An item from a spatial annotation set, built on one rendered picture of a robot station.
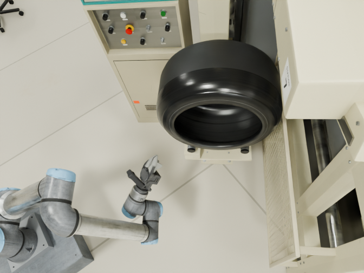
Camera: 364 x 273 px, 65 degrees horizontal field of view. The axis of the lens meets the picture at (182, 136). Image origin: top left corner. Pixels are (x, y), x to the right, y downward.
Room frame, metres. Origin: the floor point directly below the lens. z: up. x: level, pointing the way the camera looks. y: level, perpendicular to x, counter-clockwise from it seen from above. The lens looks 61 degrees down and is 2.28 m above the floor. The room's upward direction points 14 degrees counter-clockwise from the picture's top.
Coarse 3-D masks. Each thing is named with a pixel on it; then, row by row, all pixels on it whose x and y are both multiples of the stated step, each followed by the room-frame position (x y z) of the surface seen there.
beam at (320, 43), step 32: (288, 0) 0.58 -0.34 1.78; (320, 0) 0.55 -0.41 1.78; (352, 0) 0.52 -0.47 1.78; (288, 32) 0.49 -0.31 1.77; (320, 32) 0.45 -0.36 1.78; (352, 32) 0.42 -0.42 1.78; (320, 64) 0.36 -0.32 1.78; (352, 64) 0.34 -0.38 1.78; (288, 96) 0.35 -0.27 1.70; (320, 96) 0.31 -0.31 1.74; (352, 96) 0.29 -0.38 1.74
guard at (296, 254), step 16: (288, 144) 0.52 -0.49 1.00; (272, 160) 0.61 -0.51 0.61; (288, 160) 0.44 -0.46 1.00; (272, 176) 0.52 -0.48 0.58; (288, 176) 0.37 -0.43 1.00; (288, 192) 0.32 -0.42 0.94; (288, 208) 0.25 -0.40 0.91; (272, 224) 0.27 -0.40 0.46; (288, 224) 0.19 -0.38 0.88; (272, 240) 0.18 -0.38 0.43; (288, 240) 0.12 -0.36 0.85; (272, 256) 0.10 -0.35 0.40; (288, 256) 0.06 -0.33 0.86
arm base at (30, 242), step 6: (24, 228) 0.54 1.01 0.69; (30, 228) 0.53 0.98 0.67; (24, 234) 0.49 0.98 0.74; (30, 234) 0.49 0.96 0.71; (36, 234) 0.49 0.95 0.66; (24, 240) 0.45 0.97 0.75; (30, 240) 0.45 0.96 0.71; (36, 240) 0.45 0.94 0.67; (24, 246) 0.42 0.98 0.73; (30, 246) 0.42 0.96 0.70; (36, 246) 0.42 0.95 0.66; (18, 252) 0.39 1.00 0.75; (24, 252) 0.40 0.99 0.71; (30, 252) 0.39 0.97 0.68; (12, 258) 0.38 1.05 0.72; (18, 258) 0.37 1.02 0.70; (24, 258) 0.37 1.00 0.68
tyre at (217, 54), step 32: (192, 64) 0.77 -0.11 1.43; (224, 64) 0.71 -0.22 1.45; (256, 64) 0.71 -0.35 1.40; (160, 96) 0.74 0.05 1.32; (192, 96) 0.65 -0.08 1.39; (224, 96) 0.61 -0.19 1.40; (256, 96) 0.59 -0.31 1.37; (192, 128) 0.77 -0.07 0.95; (224, 128) 0.74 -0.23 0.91; (256, 128) 0.65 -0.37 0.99
